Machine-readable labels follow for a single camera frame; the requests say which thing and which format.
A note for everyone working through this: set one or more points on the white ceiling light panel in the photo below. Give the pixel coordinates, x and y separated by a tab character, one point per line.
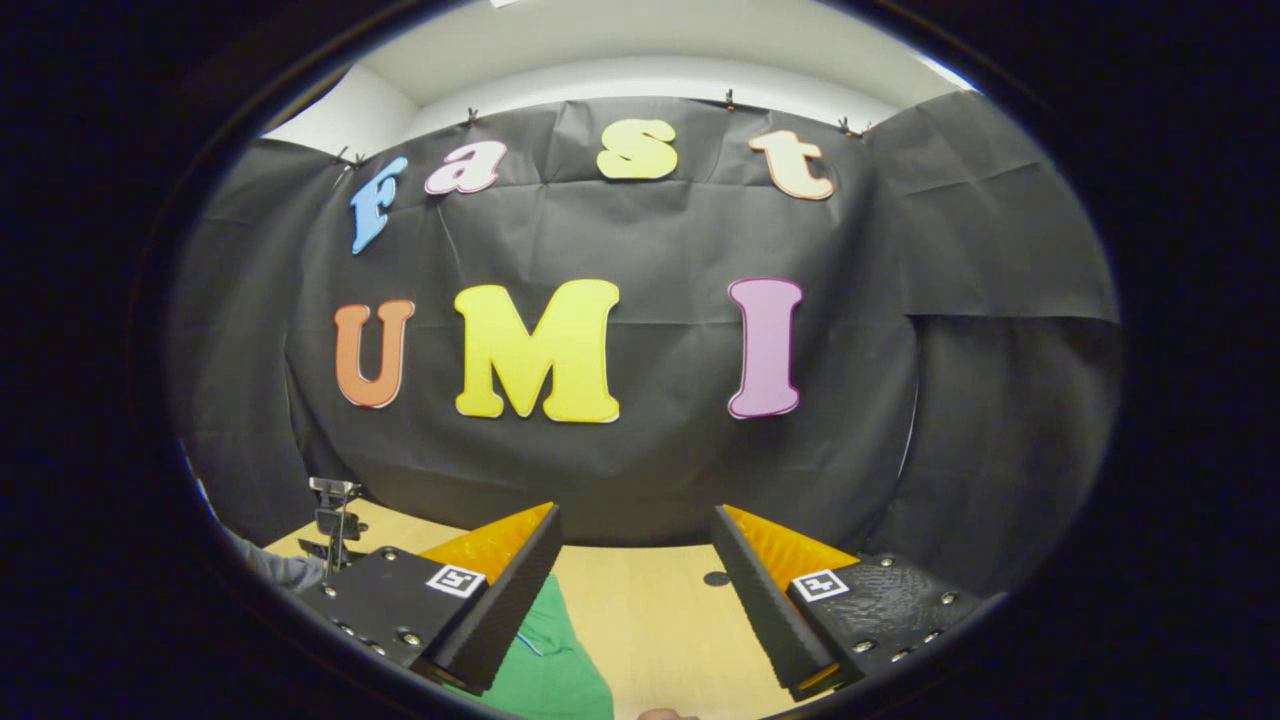
950	75

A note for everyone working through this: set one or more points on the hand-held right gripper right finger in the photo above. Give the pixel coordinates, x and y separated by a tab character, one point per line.
765	610

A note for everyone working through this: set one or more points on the black backdrop cloth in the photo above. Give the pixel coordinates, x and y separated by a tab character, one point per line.
650	240

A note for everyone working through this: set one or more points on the green polo T-shirt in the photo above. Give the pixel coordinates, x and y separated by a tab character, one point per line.
555	670

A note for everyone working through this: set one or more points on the black round table grommet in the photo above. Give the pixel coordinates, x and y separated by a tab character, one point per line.
716	578

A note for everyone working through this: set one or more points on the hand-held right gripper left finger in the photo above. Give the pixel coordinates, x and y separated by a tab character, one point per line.
510	610

